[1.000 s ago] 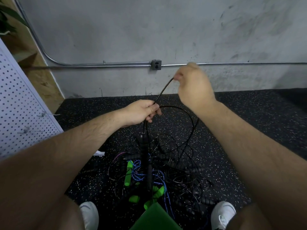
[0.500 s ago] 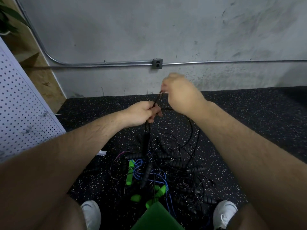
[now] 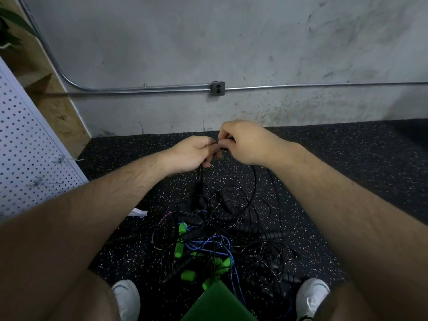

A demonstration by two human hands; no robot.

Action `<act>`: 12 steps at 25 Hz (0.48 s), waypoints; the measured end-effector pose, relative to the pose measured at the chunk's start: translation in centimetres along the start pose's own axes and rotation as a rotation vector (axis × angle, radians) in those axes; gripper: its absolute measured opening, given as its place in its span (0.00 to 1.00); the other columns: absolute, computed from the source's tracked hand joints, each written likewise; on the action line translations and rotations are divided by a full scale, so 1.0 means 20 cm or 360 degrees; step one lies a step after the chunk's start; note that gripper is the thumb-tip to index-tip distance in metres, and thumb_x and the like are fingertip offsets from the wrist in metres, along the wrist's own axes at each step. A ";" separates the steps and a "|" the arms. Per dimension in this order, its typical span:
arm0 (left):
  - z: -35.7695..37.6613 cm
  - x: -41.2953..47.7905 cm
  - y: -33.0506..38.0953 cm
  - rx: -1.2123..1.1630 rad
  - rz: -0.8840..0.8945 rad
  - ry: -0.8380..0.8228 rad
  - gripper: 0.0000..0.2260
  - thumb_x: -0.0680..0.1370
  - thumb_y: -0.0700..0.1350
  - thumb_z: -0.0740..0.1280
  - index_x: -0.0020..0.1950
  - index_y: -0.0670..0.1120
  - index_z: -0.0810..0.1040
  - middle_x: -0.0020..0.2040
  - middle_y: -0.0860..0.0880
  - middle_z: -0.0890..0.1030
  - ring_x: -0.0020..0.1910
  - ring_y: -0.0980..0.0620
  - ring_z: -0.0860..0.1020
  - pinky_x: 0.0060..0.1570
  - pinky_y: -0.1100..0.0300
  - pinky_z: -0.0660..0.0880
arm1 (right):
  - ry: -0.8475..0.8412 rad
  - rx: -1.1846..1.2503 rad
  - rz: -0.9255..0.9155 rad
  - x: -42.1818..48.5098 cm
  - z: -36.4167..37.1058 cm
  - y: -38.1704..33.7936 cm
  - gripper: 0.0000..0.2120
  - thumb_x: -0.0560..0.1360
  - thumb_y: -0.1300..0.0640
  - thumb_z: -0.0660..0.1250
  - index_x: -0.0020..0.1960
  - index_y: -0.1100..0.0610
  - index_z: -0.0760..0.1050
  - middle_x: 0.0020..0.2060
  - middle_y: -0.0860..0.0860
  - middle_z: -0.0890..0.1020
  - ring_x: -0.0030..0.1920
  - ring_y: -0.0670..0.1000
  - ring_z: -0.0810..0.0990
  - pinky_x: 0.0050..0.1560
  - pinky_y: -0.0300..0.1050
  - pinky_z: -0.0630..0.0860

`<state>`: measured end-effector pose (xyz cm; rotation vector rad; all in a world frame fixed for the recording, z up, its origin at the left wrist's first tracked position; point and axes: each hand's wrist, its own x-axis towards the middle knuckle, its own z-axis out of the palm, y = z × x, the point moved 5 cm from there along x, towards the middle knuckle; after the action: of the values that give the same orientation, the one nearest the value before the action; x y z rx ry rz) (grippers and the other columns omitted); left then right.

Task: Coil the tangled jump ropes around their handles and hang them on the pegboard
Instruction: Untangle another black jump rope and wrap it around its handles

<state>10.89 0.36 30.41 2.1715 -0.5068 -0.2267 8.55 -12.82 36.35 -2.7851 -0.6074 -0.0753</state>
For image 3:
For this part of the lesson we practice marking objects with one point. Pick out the white shoe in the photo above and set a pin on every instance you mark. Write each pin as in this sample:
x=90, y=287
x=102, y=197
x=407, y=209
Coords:
x=127, y=301
x=313, y=297

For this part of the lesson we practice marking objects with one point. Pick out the grey electrical junction box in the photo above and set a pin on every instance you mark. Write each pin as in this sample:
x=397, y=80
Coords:
x=217, y=88

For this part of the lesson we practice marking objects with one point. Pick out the person's left hand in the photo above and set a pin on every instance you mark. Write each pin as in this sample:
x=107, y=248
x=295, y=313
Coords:
x=189, y=155

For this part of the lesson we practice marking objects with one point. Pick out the green potted plant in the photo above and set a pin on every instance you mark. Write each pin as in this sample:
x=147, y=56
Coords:
x=10, y=26

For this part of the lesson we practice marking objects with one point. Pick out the person's right leg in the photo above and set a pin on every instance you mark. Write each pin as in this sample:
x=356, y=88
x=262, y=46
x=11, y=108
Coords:
x=344, y=304

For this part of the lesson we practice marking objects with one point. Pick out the white pegboard stand foot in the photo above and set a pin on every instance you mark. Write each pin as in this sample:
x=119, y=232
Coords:
x=138, y=212

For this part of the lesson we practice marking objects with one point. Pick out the person's right forearm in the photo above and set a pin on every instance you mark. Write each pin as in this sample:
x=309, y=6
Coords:
x=354, y=224

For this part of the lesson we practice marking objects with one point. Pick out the white right shoe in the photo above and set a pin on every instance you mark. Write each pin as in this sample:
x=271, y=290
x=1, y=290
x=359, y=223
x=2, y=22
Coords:
x=313, y=297

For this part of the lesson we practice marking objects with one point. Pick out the metal conduit pipe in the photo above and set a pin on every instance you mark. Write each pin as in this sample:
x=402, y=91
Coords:
x=134, y=89

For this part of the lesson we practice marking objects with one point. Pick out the white left shoe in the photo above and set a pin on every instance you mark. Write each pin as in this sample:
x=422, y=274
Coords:
x=127, y=301

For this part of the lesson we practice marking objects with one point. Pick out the person's right hand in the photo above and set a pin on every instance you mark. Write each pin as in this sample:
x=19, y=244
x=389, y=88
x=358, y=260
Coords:
x=249, y=143

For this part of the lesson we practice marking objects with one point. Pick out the person's left forearm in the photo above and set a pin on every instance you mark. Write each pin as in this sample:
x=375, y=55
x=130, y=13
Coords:
x=80, y=230

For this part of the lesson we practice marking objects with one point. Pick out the white pegboard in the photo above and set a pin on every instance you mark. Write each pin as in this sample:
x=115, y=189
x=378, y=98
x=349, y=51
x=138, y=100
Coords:
x=30, y=150

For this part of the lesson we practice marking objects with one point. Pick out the person's leg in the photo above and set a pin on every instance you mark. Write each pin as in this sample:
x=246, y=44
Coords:
x=90, y=301
x=344, y=304

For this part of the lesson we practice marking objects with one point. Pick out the person's left leg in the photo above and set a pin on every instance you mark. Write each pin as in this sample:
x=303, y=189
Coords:
x=90, y=301

